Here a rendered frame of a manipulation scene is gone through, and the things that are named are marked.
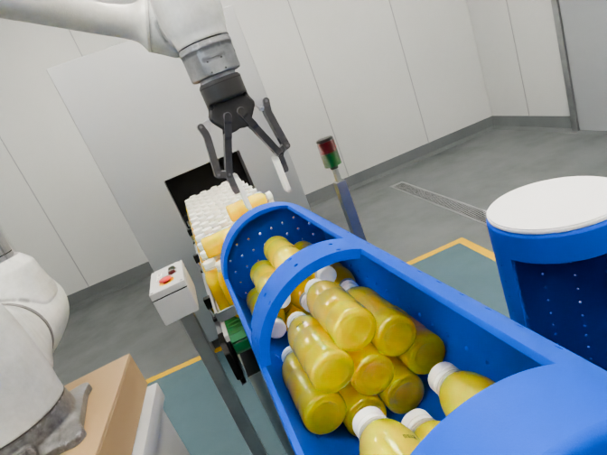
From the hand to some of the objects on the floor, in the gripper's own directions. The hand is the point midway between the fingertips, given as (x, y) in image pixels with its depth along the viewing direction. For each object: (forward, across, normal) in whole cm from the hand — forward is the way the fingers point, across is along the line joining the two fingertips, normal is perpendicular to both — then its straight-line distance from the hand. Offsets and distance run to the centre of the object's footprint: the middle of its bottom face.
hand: (263, 186), depth 81 cm
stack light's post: (+132, +35, +65) cm, 151 cm away
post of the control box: (+132, -30, +48) cm, 143 cm away
